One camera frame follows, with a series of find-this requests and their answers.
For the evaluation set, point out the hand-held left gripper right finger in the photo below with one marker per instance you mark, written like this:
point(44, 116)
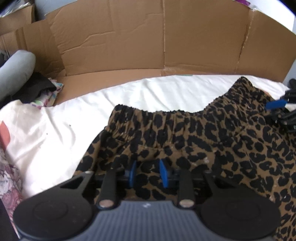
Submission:
point(164, 174)

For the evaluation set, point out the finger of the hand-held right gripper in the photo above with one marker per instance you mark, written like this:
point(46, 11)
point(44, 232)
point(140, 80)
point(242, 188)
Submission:
point(286, 117)
point(275, 104)

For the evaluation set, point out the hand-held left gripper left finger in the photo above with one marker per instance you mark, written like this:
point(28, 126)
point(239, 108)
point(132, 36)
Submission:
point(133, 174)

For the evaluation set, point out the leopard print pants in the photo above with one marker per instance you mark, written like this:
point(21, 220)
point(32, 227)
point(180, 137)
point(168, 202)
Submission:
point(208, 139)

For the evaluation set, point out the bear print blanket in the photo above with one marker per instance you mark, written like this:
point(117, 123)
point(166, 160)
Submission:
point(69, 129)

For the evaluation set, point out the pastel printed cloth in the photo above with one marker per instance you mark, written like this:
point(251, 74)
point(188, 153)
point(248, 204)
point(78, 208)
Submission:
point(50, 95)

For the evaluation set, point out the pink floral cloth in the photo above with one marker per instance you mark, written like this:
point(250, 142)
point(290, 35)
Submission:
point(9, 185)

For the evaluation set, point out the black crumpled cloth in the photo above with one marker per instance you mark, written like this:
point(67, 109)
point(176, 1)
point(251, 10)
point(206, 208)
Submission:
point(39, 85)

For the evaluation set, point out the large cardboard sheet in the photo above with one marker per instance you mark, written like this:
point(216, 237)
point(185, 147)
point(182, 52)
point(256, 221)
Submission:
point(138, 41)

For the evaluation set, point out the grey neck pillow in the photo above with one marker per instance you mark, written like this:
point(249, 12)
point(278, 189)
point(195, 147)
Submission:
point(16, 69)

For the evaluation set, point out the grey wrapped mattress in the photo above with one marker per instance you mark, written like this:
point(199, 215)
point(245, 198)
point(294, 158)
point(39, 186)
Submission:
point(44, 9)

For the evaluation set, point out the small cardboard box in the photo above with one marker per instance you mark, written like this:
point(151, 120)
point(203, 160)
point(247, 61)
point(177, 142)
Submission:
point(20, 16)

